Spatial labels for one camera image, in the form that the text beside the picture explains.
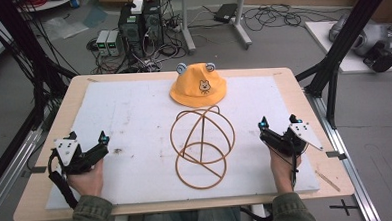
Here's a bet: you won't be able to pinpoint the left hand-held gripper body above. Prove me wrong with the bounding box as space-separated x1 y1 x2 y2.
50 129 111 176

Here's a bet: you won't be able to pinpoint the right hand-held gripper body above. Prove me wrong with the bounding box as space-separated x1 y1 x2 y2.
259 120 325 159

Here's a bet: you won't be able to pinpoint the person's left hand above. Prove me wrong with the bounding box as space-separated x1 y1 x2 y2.
65 159 106 199

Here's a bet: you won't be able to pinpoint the person's right hand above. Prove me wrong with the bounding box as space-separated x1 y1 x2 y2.
268 144 304 195

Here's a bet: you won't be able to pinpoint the white foam mat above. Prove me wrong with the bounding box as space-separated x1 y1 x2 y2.
40 72 322 211

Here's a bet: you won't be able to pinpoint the wooden stick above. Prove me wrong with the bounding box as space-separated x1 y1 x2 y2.
314 168 342 193

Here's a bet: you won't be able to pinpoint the yellow bucket hat with ears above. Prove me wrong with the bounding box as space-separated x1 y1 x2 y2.
168 60 229 110

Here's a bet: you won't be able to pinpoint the white platform board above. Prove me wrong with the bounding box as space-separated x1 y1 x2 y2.
304 17 392 77

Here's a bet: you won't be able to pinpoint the grey power supply unit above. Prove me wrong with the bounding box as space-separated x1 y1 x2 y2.
95 29 112 57
105 29 123 57

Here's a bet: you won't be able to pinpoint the grey robot device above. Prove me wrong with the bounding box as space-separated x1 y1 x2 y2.
327 12 392 76

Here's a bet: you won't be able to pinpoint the black computer tower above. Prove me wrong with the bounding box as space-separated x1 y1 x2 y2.
141 0 165 49
116 2 147 60

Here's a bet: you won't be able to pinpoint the grey metal stand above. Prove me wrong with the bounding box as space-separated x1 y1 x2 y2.
178 0 253 56

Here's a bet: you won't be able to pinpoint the black flat box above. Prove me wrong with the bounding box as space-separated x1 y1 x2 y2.
212 2 240 25

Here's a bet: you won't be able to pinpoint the person's legs in jeans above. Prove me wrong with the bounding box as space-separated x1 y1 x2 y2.
139 207 243 221

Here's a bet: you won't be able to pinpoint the white box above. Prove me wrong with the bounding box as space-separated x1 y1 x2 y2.
130 0 145 15

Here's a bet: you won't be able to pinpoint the thin black cable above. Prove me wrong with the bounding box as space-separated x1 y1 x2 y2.
271 142 312 192

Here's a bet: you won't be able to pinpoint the black sleeved cable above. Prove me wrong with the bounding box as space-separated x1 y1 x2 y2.
47 148 80 211

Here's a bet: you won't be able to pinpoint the aluminium rail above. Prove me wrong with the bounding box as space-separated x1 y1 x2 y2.
0 126 49 220
304 84 383 221

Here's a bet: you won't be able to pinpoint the brown wire hat stand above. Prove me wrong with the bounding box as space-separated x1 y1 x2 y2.
168 104 238 192

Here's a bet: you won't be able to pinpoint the black frame post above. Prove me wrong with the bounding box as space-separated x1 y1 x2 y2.
0 0 80 133
292 0 392 131

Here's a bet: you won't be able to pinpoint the tangle of black floor cables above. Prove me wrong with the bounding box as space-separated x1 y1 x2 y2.
240 0 335 32

